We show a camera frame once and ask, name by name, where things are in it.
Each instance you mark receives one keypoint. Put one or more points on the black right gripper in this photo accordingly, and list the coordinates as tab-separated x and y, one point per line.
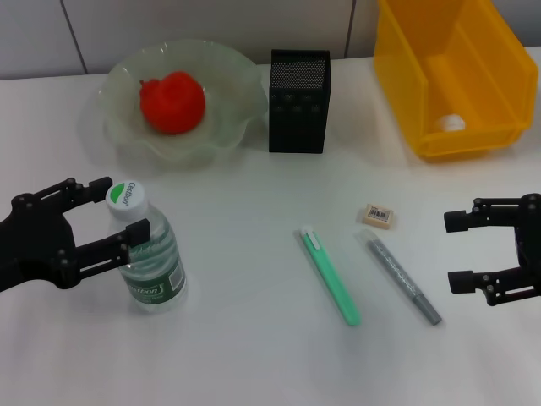
533	241

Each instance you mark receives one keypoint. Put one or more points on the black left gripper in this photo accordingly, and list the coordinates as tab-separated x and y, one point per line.
34	249

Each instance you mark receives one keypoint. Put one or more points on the clear green-label water bottle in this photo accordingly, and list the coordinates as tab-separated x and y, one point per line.
156	270

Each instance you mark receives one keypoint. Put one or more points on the red tomato toy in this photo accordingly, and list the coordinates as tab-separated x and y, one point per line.
173	103

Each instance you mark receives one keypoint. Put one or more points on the white paper ball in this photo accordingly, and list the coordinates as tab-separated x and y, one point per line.
450	122

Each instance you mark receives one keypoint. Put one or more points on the mint green pen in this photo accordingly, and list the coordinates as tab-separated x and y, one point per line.
331	279

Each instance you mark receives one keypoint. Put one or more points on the grey marker pen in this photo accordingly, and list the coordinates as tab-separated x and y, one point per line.
397	272

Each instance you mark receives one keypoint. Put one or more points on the beige eraser with barcode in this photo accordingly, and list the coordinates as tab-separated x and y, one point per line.
379	216

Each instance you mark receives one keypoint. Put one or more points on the green glass fruit plate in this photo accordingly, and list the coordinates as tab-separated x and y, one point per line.
228	114

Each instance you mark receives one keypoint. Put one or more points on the black mesh pen holder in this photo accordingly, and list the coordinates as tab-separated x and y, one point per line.
298	122

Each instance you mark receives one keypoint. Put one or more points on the yellow plastic bin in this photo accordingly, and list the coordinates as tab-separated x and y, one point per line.
465	84

